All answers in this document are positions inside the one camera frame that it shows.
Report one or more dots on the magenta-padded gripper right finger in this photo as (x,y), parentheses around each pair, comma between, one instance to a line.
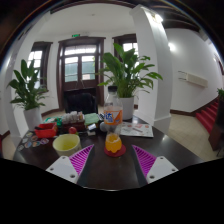
(161,168)

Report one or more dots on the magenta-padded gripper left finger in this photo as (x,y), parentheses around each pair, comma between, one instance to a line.
(63,168)

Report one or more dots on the clear orange soda bottle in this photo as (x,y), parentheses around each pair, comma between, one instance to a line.
(113,116)

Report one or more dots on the pale yellow cup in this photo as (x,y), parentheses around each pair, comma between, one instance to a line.
(66,146)

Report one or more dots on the round printed sticker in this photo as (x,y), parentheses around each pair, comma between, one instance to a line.
(44,141)

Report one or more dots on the small red round object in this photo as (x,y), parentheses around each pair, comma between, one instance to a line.
(72,130)

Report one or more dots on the red plastic box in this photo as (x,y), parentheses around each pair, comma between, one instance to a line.
(46,131)

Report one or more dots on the flat round red coaster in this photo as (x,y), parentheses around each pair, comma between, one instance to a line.
(120,152)

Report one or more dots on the printed paper leaflet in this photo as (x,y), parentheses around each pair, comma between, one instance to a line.
(138,130)

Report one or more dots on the dark tray of small packets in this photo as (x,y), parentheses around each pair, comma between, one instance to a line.
(73,120)

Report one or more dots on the small black device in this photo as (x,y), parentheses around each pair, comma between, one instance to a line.
(93,129)

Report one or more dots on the green box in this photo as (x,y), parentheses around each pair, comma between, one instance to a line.
(53,120)

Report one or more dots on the grey round object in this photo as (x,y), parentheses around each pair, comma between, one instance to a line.
(102,127)

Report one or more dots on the green cloth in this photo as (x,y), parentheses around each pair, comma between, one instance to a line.
(91,119)

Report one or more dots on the black chair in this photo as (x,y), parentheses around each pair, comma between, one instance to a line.
(80,101)

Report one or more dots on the red carpeted staircase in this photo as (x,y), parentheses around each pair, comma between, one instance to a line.
(208,116)

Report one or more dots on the leafy plant in white pot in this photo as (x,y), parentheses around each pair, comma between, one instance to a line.
(28,90)
(128,75)

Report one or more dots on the dark wooden double door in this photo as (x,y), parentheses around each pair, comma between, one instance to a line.
(80,66)

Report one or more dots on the dark framed window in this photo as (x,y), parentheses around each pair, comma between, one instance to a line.
(40,63)
(128,45)

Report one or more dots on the green exit sign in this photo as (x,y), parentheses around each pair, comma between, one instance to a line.
(75,35)

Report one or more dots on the white pillar lamp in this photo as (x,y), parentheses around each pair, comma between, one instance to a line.
(158,18)

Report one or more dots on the white wall-mounted unit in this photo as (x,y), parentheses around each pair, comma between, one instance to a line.
(193,79)

